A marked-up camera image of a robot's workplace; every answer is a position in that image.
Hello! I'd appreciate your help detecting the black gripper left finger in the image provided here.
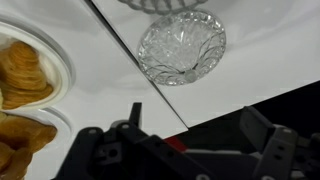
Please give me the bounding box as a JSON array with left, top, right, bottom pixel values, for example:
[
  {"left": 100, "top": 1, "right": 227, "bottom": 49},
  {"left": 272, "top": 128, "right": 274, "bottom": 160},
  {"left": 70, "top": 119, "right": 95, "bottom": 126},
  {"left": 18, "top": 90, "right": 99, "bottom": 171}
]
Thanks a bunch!
[{"left": 56, "top": 101, "right": 214, "bottom": 180}]

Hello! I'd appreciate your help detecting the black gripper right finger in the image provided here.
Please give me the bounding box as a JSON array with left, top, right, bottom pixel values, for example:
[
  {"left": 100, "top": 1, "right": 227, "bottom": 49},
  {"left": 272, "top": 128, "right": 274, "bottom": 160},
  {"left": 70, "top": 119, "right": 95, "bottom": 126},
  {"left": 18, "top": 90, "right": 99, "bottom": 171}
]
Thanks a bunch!
[{"left": 238, "top": 105, "right": 320, "bottom": 180}]

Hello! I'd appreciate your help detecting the cut glass bowl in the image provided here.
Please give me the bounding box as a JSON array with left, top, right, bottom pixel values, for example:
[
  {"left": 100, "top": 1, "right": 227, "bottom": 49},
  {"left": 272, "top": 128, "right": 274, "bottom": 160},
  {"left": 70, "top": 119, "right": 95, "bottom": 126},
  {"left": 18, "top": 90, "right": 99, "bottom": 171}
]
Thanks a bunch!
[{"left": 117, "top": 0, "right": 210, "bottom": 16}]

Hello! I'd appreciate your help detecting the bowl of fried pastries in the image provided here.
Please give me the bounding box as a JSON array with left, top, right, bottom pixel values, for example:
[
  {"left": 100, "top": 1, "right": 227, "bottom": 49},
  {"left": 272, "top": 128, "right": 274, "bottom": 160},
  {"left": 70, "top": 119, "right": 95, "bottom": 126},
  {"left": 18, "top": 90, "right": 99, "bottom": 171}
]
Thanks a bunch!
[{"left": 0, "top": 19, "right": 74, "bottom": 113}]

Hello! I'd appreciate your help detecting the clear glass bowl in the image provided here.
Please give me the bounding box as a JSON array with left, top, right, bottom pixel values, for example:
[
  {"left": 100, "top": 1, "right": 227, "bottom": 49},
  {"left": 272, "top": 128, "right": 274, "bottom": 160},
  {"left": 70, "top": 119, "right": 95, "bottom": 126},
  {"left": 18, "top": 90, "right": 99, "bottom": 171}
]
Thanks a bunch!
[{"left": 137, "top": 9, "right": 228, "bottom": 87}]

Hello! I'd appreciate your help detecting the white paper plate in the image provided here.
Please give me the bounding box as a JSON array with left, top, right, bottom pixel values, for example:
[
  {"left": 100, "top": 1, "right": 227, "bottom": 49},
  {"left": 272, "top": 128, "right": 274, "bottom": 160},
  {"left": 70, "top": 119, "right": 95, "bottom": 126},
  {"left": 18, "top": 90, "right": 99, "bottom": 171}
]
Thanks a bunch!
[{"left": 0, "top": 106, "right": 74, "bottom": 180}]

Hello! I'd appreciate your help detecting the golden croissant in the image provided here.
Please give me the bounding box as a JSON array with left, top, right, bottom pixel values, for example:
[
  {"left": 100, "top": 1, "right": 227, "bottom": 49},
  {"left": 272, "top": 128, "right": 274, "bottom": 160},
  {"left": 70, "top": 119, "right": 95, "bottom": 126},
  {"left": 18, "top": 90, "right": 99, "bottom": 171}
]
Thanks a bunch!
[{"left": 0, "top": 39, "right": 55, "bottom": 111}]

